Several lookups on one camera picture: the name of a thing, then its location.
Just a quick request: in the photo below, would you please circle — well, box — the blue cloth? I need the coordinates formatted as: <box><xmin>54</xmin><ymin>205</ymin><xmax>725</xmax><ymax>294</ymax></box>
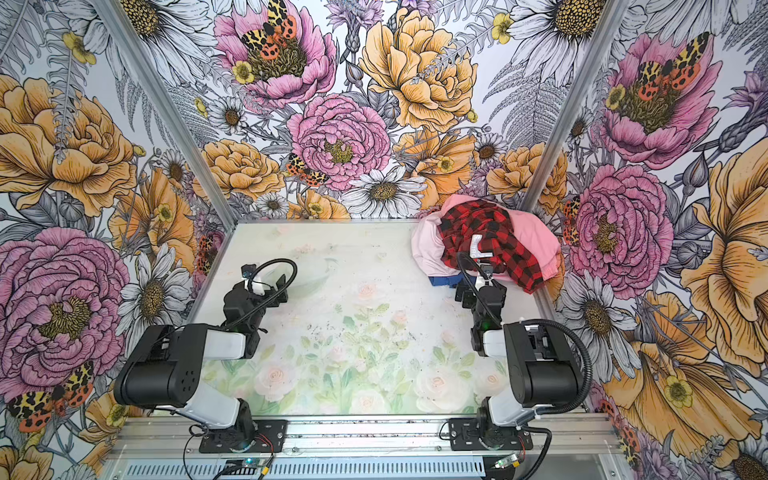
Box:
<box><xmin>429</xmin><ymin>274</ymin><xmax>464</xmax><ymax>288</ymax></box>

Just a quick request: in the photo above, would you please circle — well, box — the red black plaid cloth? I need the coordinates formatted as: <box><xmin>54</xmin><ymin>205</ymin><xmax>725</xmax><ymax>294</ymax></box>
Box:
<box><xmin>438</xmin><ymin>200</ymin><xmax>545</xmax><ymax>293</ymax></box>

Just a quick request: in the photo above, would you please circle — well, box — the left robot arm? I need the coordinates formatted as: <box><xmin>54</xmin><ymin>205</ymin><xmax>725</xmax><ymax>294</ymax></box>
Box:
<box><xmin>114</xmin><ymin>276</ymin><xmax>294</xmax><ymax>451</ymax></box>

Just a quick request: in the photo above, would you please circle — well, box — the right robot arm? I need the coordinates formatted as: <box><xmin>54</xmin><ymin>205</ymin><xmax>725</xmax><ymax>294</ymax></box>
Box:
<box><xmin>449</xmin><ymin>253</ymin><xmax>594</xmax><ymax>450</ymax></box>

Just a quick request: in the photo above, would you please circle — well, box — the pink cloth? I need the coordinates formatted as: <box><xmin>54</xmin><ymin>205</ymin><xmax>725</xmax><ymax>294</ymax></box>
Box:
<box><xmin>411</xmin><ymin>194</ymin><xmax>564</xmax><ymax>281</ymax></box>

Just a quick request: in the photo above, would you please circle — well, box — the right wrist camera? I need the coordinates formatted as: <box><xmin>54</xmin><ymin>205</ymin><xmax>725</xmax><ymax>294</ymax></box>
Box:
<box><xmin>469</xmin><ymin>234</ymin><xmax>493</xmax><ymax>285</ymax></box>

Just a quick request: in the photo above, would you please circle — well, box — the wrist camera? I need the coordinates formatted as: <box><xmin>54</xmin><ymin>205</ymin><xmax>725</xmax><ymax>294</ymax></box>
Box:
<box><xmin>241</xmin><ymin>264</ymin><xmax>265</xmax><ymax>296</ymax></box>
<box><xmin>469</xmin><ymin>234</ymin><xmax>493</xmax><ymax>285</ymax></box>

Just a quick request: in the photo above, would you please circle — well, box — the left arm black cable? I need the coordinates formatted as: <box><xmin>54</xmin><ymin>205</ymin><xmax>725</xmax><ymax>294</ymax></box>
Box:
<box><xmin>224</xmin><ymin>257</ymin><xmax>299</xmax><ymax>332</ymax></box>

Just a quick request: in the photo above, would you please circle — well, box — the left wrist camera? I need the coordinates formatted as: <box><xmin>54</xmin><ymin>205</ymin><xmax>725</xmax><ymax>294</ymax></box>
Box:
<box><xmin>241</xmin><ymin>264</ymin><xmax>265</xmax><ymax>296</ymax></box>

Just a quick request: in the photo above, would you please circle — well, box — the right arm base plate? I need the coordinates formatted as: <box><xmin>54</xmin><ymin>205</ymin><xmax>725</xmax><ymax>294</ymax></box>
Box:
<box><xmin>442</xmin><ymin>417</ymin><xmax>533</xmax><ymax>452</ymax></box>

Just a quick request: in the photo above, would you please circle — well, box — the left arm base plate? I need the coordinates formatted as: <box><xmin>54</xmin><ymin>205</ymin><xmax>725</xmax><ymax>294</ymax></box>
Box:
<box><xmin>198</xmin><ymin>419</ymin><xmax>289</xmax><ymax>454</ymax></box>

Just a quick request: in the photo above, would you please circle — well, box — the aluminium mounting rail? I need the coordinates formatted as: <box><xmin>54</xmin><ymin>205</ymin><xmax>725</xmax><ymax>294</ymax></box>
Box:
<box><xmin>107</xmin><ymin>412</ymin><xmax>620</xmax><ymax>464</ymax></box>

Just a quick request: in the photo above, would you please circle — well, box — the white vented cable duct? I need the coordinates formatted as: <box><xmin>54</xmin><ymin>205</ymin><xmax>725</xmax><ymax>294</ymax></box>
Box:
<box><xmin>110</xmin><ymin>456</ymin><xmax>486</xmax><ymax>479</ymax></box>

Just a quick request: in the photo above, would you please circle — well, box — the right aluminium frame post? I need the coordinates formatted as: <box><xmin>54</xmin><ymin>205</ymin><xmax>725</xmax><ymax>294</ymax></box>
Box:
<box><xmin>521</xmin><ymin>0</ymin><xmax>630</xmax><ymax>212</ymax></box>

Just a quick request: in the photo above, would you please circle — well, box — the aluminium frame post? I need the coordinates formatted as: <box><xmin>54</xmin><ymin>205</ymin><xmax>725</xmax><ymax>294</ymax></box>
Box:
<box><xmin>521</xmin><ymin>0</ymin><xmax>630</xmax><ymax>212</ymax></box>
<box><xmin>94</xmin><ymin>1</ymin><xmax>238</xmax><ymax>233</ymax></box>

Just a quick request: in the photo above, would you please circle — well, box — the left aluminium frame post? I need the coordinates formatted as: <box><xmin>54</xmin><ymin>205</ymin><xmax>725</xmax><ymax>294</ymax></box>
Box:
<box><xmin>94</xmin><ymin>1</ymin><xmax>238</xmax><ymax>233</ymax></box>

